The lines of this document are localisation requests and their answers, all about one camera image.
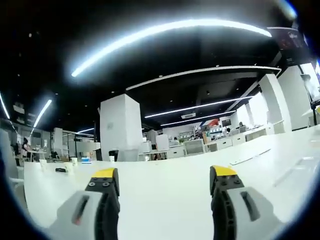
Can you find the blue tissue box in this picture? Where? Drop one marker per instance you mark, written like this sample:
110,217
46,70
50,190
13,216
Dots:
86,160

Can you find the small black object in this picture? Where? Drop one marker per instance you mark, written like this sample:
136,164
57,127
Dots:
60,170

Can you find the white cabinet row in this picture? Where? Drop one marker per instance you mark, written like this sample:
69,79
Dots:
225,142

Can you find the long ceiling light strip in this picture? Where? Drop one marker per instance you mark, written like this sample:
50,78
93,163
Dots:
155,32

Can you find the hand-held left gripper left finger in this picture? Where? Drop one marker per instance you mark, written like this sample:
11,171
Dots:
100,200

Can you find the white square pillar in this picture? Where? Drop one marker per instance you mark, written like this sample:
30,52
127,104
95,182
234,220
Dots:
120,125
275,102

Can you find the black bin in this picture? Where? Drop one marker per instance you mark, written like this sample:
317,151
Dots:
113,155

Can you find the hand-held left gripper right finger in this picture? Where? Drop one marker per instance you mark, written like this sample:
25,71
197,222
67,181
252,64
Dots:
225,200

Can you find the dark hanging screen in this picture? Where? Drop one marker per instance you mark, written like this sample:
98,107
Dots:
290,42

